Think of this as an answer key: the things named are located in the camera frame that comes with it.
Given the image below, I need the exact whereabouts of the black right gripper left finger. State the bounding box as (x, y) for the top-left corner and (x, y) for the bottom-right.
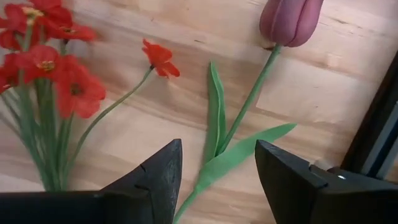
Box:
(0, 138), (183, 224)

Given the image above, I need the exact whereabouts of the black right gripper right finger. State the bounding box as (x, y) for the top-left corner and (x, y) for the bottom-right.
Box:
(254, 139), (398, 224)

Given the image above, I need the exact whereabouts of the red artificial flower bunch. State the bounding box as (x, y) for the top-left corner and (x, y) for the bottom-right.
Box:
(0, 0), (182, 192)

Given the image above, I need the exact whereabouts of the maroon artificial tulip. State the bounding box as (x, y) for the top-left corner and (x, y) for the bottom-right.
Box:
(172, 0), (325, 224)

